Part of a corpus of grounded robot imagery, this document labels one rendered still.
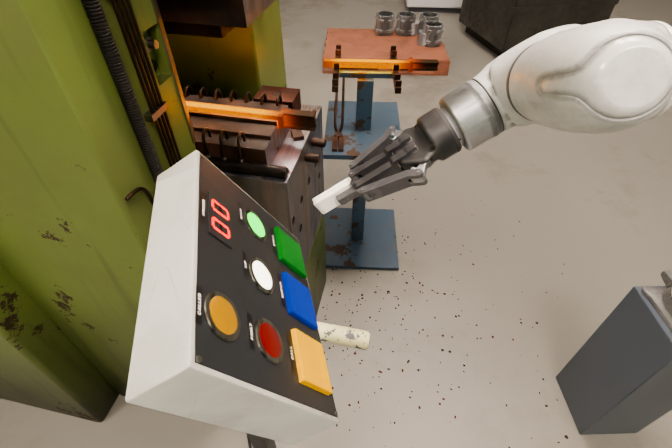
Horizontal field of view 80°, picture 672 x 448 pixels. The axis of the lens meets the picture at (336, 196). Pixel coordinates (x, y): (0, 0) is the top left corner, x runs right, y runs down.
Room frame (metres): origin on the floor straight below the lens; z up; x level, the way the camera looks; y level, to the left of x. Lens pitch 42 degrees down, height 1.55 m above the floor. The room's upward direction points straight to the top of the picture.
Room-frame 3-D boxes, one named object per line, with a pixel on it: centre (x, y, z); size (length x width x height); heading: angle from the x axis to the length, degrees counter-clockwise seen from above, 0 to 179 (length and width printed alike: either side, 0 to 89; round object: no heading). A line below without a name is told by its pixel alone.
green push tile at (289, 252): (0.45, 0.08, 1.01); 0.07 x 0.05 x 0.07; 13
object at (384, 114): (1.37, -0.11, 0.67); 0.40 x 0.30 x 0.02; 177
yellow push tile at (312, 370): (0.25, 0.04, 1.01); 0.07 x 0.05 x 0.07; 13
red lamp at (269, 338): (0.24, 0.08, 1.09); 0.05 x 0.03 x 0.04; 168
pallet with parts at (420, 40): (3.60, -0.44, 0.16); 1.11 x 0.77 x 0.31; 91
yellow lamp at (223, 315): (0.23, 0.12, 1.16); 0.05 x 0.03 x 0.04; 168
